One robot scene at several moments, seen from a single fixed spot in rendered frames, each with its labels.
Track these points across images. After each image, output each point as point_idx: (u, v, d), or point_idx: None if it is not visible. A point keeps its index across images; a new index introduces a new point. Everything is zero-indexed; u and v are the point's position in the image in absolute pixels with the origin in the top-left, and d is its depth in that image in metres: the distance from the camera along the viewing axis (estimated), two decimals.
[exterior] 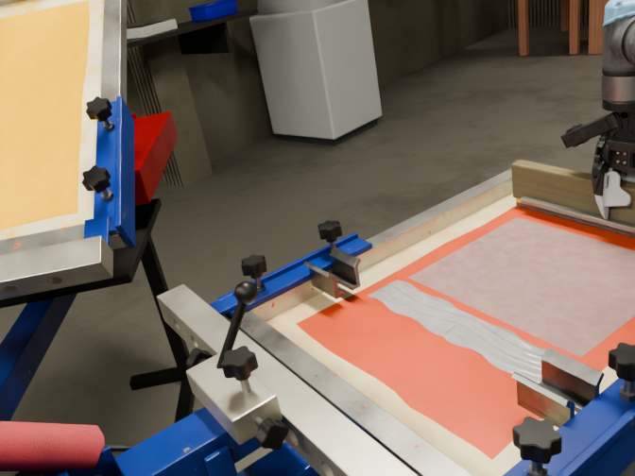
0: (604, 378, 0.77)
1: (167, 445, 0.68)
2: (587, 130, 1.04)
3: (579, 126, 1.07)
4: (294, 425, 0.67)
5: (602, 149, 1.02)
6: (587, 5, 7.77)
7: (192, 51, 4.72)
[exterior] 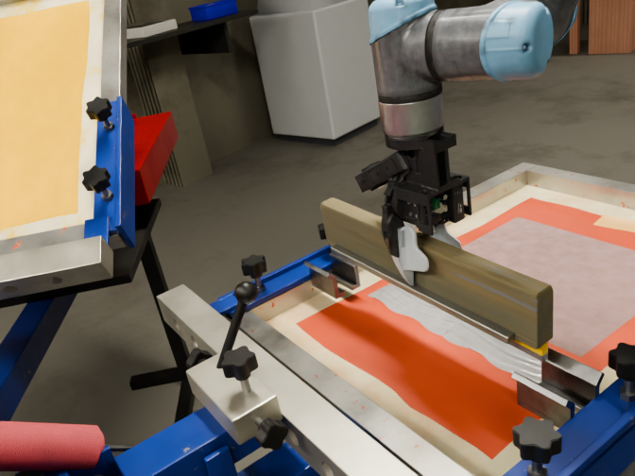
0: (604, 378, 0.77)
1: (167, 445, 0.68)
2: (377, 171, 0.79)
3: (375, 163, 0.82)
4: (294, 425, 0.67)
5: (392, 197, 0.77)
6: (587, 5, 7.77)
7: (192, 51, 4.72)
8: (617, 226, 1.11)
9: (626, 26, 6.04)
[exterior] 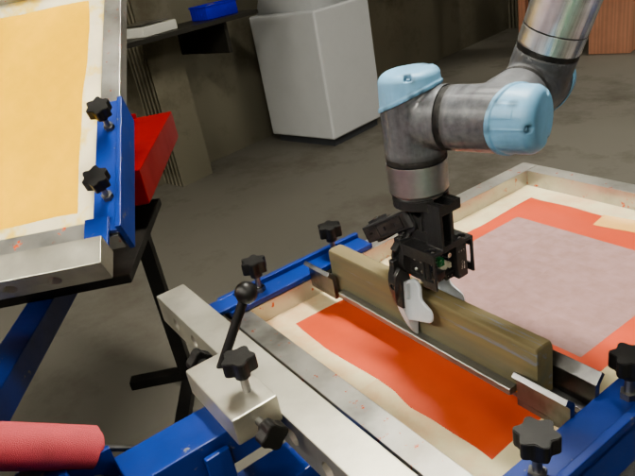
0: (604, 378, 0.77)
1: (167, 445, 0.68)
2: (384, 226, 0.82)
3: (382, 216, 0.85)
4: (294, 425, 0.67)
5: (398, 252, 0.80)
6: None
7: (192, 51, 4.72)
8: (617, 226, 1.11)
9: (626, 26, 6.04)
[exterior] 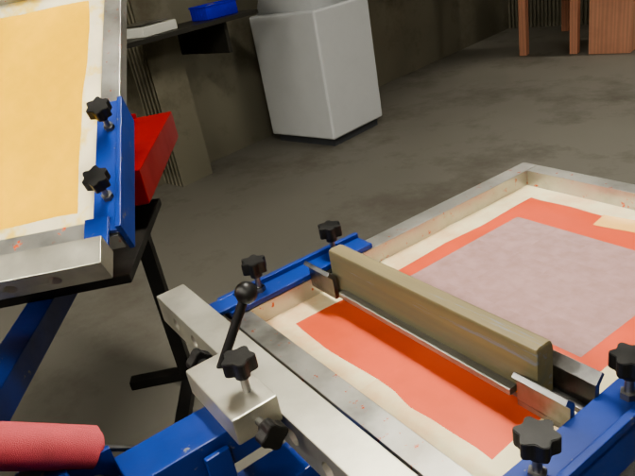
0: (604, 378, 0.77)
1: (167, 445, 0.68)
2: None
3: None
4: (294, 425, 0.67)
5: None
6: (587, 5, 7.77)
7: (192, 51, 4.72)
8: (617, 226, 1.11)
9: (626, 26, 6.04)
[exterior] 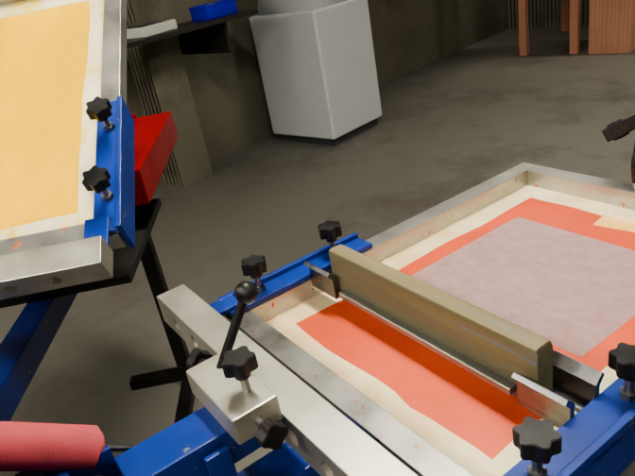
0: (604, 378, 0.77)
1: (167, 445, 0.68)
2: None
3: None
4: (294, 425, 0.67)
5: None
6: (587, 5, 7.77)
7: (192, 51, 4.72)
8: (617, 226, 1.11)
9: (626, 26, 6.04)
